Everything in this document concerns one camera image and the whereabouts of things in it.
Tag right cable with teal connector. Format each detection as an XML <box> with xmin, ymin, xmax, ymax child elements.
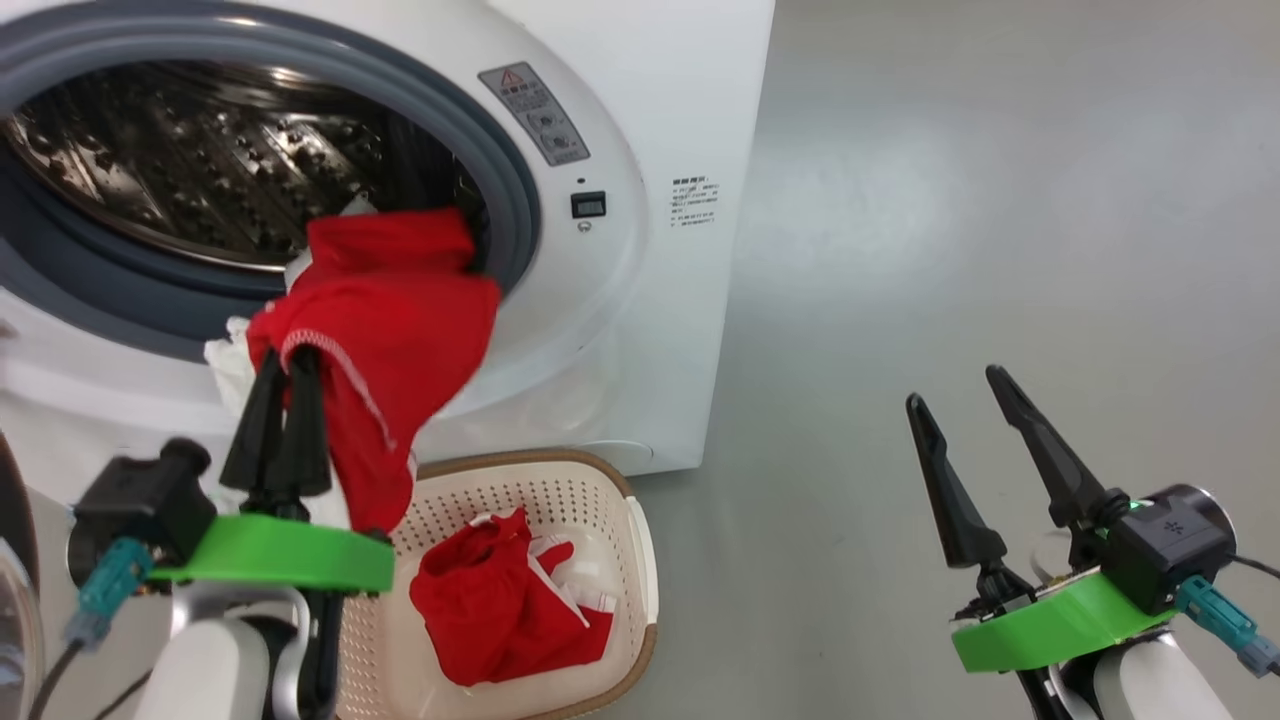
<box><xmin>1175</xmin><ymin>555</ymin><xmax>1280</xmax><ymax>679</ymax></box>

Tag red garment with white lining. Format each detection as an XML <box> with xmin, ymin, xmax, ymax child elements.
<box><xmin>205</xmin><ymin>195</ymin><xmax>503</xmax><ymax>536</ymax></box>

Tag white front-load washing machine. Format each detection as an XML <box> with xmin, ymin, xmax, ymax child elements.
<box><xmin>0</xmin><ymin>0</ymin><xmax>776</xmax><ymax>506</ymax></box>

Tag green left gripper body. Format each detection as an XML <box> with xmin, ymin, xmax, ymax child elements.
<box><xmin>150</xmin><ymin>490</ymin><xmax>396</xmax><ymax>594</ymax></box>

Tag cable with teal connector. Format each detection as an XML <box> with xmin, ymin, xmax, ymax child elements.
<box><xmin>1175</xmin><ymin>555</ymin><xmax>1280</xmax><ymax>679</ymax></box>
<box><xmin>25</xmin><ymin>537</ymin><xmax>153</xmax><ymax>720</ymax></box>

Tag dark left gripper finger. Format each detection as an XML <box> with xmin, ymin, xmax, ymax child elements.
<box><xmin>265</xmin><ymin>345</ymin><xmax>333</xmax><ymax>498</ymax></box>
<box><xmin>219</xmin><ymin>349</ymin><xmax>286</xmax><ymax>491</ymax></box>

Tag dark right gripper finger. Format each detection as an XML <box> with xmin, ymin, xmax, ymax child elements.
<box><xmin>985</xmin><ymin>365</ymin><xmax>1111</xmax><ymax>528</ymax></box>
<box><xmin>906</xmin><ymin>393</ymin><xmax>1008</xmax><ymax>569</ymax></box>

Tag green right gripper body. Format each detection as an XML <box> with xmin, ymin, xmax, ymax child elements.
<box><xmin>950</xmin><ymin>565</ymin><xmax>1176</xmax><ymax>674</ymax></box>

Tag red garment with white trim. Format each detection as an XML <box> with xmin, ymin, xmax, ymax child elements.
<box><xmin>409</xmin><ymin>507</ymin><xmax>618</xmax><ymax>688</ymax></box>

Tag black round glass washer door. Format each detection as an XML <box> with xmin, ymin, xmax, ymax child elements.
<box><xmin>0</xmin><ymin>430</ymin><xmax>46</xmax><ymax>720</ymax></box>

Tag cream perforated basket brown rim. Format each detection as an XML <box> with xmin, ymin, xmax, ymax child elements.
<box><xmin>335</xmin><ymin>448</ymin><xmax>659</xmax><ymax>720</ymax></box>

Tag left cable with teal connector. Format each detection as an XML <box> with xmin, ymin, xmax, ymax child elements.
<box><xmin>25</xmin><ymin>537</ymin><xmax>153</xmax><ymax>720</ymax></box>

